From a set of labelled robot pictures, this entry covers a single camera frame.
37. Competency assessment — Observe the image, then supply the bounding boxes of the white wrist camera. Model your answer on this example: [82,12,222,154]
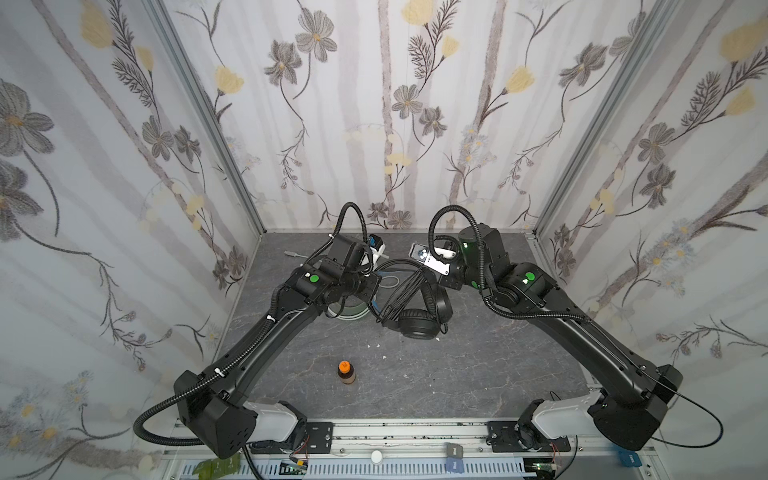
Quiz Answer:
[409,243,450,276]
[368,234,386,261]

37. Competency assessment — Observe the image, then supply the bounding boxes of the mint green wired headphones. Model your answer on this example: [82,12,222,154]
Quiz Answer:
[284,249,400,323]

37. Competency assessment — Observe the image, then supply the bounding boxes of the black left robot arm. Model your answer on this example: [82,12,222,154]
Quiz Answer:
[133,228,384,459]

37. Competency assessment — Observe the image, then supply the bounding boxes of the black wired headphones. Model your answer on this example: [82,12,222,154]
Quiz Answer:
[368,259,453,340]

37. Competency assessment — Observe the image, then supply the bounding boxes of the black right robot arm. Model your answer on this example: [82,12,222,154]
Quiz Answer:
[427,205,683,451]

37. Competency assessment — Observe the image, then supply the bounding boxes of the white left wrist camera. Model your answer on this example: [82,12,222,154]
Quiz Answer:
[368,234,386,261]

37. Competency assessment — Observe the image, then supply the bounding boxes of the orange cap brown bottle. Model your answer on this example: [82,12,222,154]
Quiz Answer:
[337,360,356,385]

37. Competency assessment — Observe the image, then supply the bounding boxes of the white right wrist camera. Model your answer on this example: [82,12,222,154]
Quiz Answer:
[409,243,450,276]

